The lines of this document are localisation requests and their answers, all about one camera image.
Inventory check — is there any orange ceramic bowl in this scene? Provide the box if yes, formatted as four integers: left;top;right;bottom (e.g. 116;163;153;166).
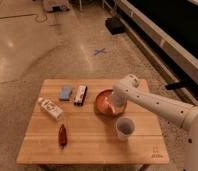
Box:
94;89;127;117

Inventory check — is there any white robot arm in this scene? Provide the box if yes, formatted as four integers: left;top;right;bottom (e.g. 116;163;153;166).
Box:
112;74;198;171

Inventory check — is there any dark candy bar box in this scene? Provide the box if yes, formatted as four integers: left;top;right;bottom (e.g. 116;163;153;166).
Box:
74;85;88;106

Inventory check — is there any blue sponge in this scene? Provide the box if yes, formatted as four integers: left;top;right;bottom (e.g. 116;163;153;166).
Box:
59;85;72;101

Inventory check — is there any white paper cup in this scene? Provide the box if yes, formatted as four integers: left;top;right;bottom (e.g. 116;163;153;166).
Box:
115;117;135;141

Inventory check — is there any wooden table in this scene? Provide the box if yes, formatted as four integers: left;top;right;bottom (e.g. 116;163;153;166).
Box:
17;79;169;165

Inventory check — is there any white plastic bottle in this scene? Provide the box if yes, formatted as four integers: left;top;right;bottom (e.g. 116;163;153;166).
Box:
38;97;63;120

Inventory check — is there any white device on floor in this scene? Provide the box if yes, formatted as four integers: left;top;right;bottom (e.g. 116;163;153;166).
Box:
42;0;69;12

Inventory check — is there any white metal rail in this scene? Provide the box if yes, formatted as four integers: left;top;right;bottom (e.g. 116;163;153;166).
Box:
101;0;198;108

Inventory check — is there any yellow floor cable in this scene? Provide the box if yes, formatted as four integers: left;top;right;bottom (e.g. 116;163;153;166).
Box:
34;11;49;24

